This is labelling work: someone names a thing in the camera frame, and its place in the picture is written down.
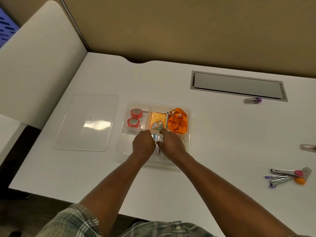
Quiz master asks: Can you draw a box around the person's left hand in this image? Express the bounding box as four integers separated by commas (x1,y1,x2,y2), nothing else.
132,129,156,161

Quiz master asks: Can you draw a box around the person's right hand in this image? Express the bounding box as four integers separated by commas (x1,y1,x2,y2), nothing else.
156,128,187,161

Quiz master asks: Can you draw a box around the person's right forearm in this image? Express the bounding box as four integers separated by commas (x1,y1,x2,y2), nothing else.
170,152,300,237

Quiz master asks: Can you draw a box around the person's left forearm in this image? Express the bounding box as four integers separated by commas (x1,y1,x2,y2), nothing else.
79,153,151,237

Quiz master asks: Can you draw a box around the bundle of small pens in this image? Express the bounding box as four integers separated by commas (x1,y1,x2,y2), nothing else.
153,134,164,155

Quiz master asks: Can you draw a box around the clear plastic organizer tray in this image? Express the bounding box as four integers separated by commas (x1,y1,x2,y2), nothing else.
115,101,192,168

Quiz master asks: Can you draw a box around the orange packet of paper clips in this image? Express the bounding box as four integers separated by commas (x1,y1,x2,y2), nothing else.
149,111,168,130

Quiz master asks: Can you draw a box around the clear plastic lid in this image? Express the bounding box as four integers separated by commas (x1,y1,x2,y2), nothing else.
52,94,119,152

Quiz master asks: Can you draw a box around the white desk divider panel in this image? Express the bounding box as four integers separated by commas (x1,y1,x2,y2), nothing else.
0,0,88,130

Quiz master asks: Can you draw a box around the blue plastic crate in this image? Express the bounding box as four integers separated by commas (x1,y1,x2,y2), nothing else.
0,7,20,49

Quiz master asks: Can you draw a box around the orange ribbon lanyard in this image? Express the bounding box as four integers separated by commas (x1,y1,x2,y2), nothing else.
167,108,188,135

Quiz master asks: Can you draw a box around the grey desk cable hatch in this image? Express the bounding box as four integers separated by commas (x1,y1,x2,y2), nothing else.
190,70,288,102

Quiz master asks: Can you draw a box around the purple-handled stapler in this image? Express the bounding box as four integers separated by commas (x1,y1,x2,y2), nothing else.
265,175,295,188

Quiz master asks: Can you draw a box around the pink-handled stapler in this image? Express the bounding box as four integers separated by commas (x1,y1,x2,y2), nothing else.
270,168,304,177

